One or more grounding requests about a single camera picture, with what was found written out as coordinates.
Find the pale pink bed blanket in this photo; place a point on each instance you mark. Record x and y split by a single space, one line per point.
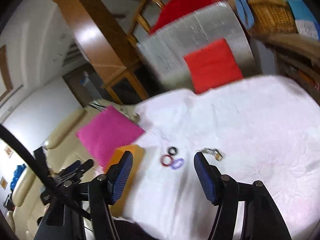
266 128

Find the wicker basket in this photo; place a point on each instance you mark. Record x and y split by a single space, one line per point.
271 17

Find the gold wrist watch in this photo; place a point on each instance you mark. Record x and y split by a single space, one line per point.
212 151

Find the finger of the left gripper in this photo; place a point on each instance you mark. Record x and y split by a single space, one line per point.
82 168

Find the cream leather sofa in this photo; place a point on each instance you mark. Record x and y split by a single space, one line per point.
61 148

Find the silver foil insulation sheet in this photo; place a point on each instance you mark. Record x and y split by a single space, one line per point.
163 51

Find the wooden side table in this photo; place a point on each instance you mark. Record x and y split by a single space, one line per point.
104 44

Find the orange cardboard box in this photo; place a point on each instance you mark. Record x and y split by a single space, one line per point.
117 209

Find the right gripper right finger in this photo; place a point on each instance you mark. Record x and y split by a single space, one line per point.
209 177

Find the wooden shelf unit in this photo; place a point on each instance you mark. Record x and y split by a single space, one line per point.
289 55

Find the magenta pillow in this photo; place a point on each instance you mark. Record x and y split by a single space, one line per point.
107 131

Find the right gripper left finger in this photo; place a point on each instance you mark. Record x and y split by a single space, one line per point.
117 177

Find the blue tissue box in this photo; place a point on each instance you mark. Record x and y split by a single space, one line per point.
305 22

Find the beige crumpled cloth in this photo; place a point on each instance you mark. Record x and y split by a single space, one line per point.
132 115

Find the red pillow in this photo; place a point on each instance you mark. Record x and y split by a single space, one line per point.
212 66

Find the blue cloth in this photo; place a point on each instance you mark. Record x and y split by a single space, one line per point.
244 13

